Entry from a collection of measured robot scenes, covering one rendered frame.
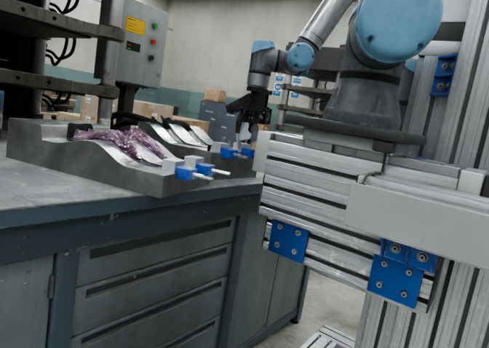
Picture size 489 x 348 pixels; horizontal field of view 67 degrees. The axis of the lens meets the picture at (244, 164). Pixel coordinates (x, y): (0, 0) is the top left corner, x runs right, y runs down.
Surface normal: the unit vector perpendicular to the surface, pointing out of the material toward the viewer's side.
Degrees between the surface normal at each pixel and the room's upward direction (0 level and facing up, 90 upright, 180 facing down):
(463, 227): 90
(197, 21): 90
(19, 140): 90
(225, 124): 90
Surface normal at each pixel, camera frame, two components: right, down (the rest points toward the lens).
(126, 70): 0.78, 0.22
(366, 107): -0.14, -0.19
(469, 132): -0.57, 0.03
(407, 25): -0.18, 0.24
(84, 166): -0.34, 0.08
